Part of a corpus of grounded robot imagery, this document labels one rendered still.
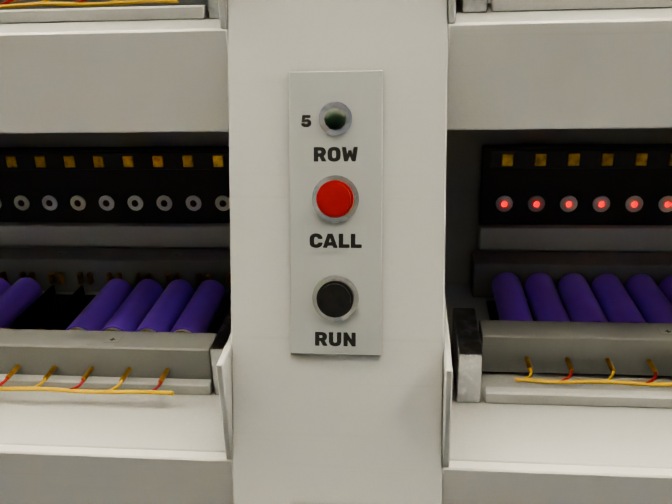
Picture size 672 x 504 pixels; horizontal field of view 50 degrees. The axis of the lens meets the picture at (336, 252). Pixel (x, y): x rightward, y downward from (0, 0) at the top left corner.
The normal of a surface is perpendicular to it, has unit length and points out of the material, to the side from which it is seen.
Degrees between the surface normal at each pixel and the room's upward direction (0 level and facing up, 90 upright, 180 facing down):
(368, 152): 90
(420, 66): 90
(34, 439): 18
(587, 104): 108
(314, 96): 90
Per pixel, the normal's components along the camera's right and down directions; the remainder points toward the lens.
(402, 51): -0.10, 0.08
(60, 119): -0.09, 0.39
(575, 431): -0.03, -0.92
